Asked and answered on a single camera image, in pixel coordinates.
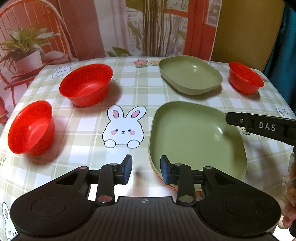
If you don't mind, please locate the checkered bunny print tablecloth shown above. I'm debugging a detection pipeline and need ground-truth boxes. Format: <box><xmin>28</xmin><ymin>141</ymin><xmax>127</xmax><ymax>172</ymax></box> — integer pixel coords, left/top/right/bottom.
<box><xmin>0</xmin><ymin>56</ymin><xmax>296</xmax><ymax>241</ymax></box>

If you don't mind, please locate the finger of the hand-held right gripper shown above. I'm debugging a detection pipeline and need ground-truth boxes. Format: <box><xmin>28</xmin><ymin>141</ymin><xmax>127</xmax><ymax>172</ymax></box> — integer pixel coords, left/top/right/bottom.
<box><xmin>225</xmin><ymin>112</ymin><xmax>296</xmax><ymax>146</ymax></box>

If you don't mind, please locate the teal curtain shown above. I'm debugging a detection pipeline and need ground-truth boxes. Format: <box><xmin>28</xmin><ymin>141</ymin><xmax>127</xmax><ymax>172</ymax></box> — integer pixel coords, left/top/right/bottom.
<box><xmin>264</xmin><ymin>0</ymin><xmax>296</xmax><ymax>84</ymax></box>

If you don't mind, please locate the red plastic bowl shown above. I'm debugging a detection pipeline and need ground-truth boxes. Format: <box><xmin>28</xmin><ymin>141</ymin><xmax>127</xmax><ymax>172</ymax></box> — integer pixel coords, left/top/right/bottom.
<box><xmin>228</xmin><ymin>61</ymin><xmax>264</xmax><ymax>95</ymax></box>
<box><xmin>8</xmin><ymin>100</ymin><xmax>55</xmax><ymax>156</ymax></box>
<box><xmin>59</xmin><ymin>64</ymin><xmax>114</xmax><ymax>107</ymax></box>

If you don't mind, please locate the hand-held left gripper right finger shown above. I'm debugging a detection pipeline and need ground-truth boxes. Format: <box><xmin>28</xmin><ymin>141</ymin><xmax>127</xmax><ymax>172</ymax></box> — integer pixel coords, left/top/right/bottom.
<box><xmin>161</xmin><ymin>155</ymin><xmax>248</xmax><ymax>207</ymax></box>

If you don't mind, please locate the printed backdrop cloth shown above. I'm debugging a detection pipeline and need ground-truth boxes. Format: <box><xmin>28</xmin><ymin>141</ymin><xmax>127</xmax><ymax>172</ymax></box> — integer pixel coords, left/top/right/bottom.
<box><xmin>0</xmin><ymin>0</ymin><xmax>222</xmax><ymax>127</ymax></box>

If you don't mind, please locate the person's right hand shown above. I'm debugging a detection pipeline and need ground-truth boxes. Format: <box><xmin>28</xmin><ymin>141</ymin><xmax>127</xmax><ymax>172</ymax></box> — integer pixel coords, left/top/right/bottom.
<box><xmin>281</xmin><ymin>153</ymin><xmax>296</xmax><ymax>230</ymax></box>

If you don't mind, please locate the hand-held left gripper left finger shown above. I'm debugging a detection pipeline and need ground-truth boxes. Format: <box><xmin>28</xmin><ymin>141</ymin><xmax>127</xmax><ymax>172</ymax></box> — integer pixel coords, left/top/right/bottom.
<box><xmin>46</xmin><ymin>155</ymin><xmax>133</xmax><ymax>206</ymax></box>

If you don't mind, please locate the green square plate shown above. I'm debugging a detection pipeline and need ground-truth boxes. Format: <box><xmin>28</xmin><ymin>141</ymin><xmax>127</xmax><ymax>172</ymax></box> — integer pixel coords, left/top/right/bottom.
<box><xmin>149</xmin><ymin>101</ymin><xmax>247</xmax><ymax>189</ymax></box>
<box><xmin>158</xmin><ymin>56</ymin><xmax>223</xmax><ymax>96</ymax></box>

